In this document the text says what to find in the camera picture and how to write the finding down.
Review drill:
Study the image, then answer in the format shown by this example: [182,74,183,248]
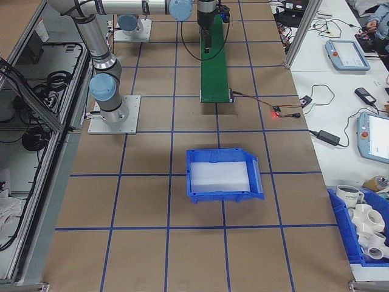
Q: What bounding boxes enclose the black cable bundle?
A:
[32,70,75,107]

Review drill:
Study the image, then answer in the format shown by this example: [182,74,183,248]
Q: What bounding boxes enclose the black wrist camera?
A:
[219,4,231,24]

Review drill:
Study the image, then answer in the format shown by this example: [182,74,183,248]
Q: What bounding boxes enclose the white pipe fitting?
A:
[357,231,388,259]
[348,203,385,232]

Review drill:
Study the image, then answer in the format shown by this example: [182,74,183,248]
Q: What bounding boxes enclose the black phone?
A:
[354,87,377,106]

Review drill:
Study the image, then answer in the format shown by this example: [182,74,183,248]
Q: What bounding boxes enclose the slim black power adapter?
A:
[309,130,341,145]

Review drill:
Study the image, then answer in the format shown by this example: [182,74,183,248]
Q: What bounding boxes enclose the black computer with label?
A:
[284,0,309,13]

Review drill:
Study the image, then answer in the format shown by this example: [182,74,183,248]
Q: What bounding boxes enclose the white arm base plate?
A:
[87,95,142,135]
[112,18,153,43]

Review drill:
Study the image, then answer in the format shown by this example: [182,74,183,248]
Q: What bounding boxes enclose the white cloth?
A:
[0,188,24,232]

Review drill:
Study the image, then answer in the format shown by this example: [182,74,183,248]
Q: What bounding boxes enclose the light blue teach pendant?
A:
[354,111,389,162]
[325,39,371,72]

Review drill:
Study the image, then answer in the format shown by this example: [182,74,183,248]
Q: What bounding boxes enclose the aluminium profile post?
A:
[284,0,323,69]

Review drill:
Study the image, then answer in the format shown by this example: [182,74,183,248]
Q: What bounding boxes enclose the black camera cable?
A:
[181,13,231,61]

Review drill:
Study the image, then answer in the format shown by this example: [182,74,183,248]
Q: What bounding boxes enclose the thin grey wire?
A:
[303,84,332,116]

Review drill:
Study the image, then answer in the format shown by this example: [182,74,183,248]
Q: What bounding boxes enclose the aluminium corner rail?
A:
[0,281,49,292]
[348,281,389,292]

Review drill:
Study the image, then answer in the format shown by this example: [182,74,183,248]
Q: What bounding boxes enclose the yellow round object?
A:
[363,175,389,192]

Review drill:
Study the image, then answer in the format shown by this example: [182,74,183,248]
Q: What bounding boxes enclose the green conveyor belt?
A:
[199,14,234,104]

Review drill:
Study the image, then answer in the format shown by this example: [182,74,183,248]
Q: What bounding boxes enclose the white mug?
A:
[336,184,365,209]

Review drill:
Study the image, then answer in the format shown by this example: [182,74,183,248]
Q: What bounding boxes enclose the black cable coil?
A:
[21,126,46,153]

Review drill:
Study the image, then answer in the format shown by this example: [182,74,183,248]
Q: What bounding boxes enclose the red and black wire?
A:
[231,89,274,109]

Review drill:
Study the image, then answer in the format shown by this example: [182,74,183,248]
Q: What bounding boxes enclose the black adapter cable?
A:
[339,111,365,148]

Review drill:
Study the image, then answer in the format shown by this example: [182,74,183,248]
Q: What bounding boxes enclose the blue open-front plastic bin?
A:
[185,148,266,204]

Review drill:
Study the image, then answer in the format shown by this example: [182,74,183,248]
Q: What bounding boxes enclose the metal V-shaped frame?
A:
[0,0,94,285]

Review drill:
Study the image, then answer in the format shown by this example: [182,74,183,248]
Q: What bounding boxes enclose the tangled coloured wires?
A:
[275,12,297,55]

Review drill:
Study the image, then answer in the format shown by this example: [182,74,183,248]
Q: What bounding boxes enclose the blue storage bin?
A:
[327,187,389,267]

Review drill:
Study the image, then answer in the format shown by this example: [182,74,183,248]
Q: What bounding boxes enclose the bystander sleeved forearm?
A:
[369,0,389,24]

